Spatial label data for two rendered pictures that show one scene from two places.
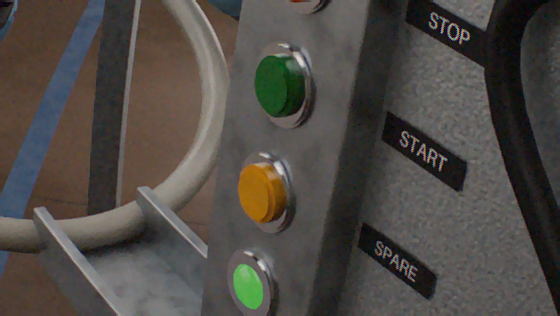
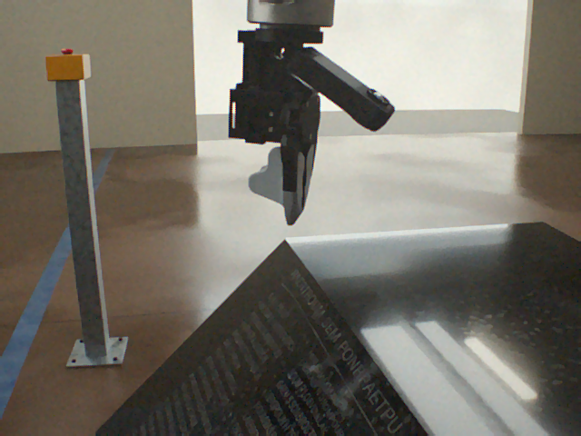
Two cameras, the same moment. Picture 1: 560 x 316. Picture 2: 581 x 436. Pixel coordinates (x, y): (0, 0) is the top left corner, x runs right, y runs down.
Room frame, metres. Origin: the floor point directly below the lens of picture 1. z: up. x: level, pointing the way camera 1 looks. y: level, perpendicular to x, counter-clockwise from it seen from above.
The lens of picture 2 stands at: (0.44, -0.01, 1.08)
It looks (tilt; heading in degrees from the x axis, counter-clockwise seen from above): 17 degrees down; 354
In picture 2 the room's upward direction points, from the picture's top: straight up
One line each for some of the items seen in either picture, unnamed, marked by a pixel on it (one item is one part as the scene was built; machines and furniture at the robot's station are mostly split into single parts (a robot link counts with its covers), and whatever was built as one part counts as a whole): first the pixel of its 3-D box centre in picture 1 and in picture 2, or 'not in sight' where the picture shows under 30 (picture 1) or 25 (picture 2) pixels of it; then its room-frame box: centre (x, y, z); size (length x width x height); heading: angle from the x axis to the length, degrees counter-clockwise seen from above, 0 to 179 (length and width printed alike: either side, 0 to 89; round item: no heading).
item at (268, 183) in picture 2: not in sight; (273, 186); (1.04, -0.06, 0.94); 0.06 x 0.03 x 0.09; 66
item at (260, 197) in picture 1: (262, 193); not in sight; (0.42, 0.02, 1.41); 0.03 x 0.01 x 0.03; 42
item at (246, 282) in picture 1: (252, 285); not in sight; (0.42, 0.01, 1.36); 0.02 x 0.01 x 0.02; 42
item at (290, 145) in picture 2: not in sight; (292, 149); (1.03, -0.07, 0.98); 0.05 x 0.02 x 0.09; 156
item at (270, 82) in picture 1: (280, 85); not in sight; (0.42, 0.02, 1.46); 0.03 x 0.01 x 0.03; 42
